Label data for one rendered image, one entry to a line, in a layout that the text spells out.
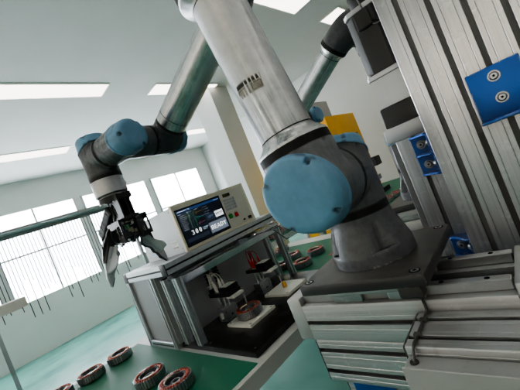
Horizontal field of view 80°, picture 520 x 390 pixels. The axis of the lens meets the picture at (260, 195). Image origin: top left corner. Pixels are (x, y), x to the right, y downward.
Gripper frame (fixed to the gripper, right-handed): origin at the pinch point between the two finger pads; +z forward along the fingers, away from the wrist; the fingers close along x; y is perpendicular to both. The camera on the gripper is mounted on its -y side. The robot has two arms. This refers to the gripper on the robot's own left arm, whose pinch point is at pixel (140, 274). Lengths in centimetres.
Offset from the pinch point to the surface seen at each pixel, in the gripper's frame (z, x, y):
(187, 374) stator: 36.7, 10.6, -19.7
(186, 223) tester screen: -8, 43, -37
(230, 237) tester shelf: 6, 60, -34
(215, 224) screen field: -2, 57, -36
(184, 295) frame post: 17.9, 27.8, -34.1
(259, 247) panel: 20, 89, -47
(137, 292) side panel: 13, 28, -73
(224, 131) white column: -133, 355, -287
